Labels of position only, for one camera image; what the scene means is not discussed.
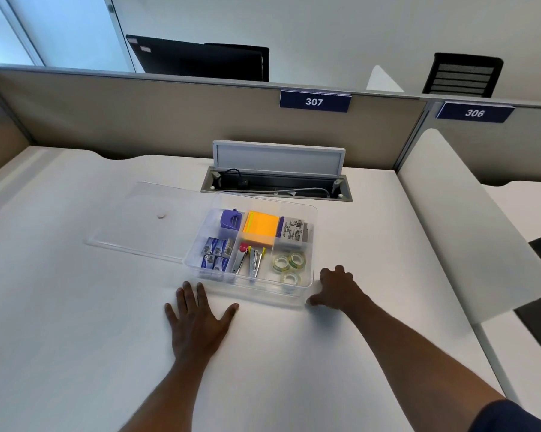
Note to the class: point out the person's left hand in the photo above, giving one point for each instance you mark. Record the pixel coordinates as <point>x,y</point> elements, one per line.
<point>197,326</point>

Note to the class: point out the person's right hand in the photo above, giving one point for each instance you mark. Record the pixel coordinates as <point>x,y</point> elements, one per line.
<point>340,292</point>

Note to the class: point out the clear plastic lid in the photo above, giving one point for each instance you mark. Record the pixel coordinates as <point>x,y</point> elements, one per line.
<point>153,229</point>

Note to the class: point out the clear plastic organiser box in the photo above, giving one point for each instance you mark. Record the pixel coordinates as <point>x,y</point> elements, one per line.
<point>252,290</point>

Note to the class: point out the black monitor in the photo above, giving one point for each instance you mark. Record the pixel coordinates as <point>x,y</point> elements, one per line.
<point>198,58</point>

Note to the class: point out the yellow small stapler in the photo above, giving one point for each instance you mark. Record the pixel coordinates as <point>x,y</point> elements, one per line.
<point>256,263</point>

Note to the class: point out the beige desk partition panel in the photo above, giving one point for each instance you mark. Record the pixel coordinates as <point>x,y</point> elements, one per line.
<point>513,148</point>
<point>162,116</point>

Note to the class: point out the blue number sign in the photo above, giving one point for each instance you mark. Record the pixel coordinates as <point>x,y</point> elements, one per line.
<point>314,101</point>
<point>474,112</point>

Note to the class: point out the person's left little finger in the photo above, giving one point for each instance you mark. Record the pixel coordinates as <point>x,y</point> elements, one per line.
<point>171,315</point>

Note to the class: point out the purple tape dispenser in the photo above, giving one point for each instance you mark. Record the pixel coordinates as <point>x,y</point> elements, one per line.
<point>231,219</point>

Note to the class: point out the person's right forearm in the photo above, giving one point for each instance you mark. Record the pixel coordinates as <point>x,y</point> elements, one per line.
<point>414,359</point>

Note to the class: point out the person's left middle finger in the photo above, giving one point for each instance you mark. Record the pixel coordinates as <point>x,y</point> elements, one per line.
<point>193,301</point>

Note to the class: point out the dark blue sleeve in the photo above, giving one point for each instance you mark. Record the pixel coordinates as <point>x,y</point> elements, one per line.
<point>518,418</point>

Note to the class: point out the pile of blue staple boxes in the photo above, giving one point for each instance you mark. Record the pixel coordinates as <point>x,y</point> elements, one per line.
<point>216,254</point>

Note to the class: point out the white labelled small box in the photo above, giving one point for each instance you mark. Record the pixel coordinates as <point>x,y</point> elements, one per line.
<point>293,230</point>

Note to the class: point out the person's right thumb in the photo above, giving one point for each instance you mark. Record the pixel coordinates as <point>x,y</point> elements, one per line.
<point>314,300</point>

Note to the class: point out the black mesh office chair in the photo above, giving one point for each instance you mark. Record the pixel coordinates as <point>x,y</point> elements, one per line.
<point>463,75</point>

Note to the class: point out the white rounded desk divider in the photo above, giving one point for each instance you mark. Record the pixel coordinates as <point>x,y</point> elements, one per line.
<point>464,220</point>
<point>383,80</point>

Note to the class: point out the orange sticky note pad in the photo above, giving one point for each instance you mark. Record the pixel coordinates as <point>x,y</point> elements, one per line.
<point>262,227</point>

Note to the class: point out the clear tape roll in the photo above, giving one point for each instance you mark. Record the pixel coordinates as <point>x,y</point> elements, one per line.
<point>304,260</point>
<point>283,279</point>
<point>275,264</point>

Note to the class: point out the beige side partition panel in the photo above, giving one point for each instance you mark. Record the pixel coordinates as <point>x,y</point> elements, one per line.
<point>0,139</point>

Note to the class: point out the person's left thumb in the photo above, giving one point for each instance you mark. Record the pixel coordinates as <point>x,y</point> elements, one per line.
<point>229,311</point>

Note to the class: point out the person's left forearm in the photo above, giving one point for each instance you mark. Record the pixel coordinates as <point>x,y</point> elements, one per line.
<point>173,395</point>

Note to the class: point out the red small stapler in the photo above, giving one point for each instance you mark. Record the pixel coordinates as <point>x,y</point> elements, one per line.
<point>240,261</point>

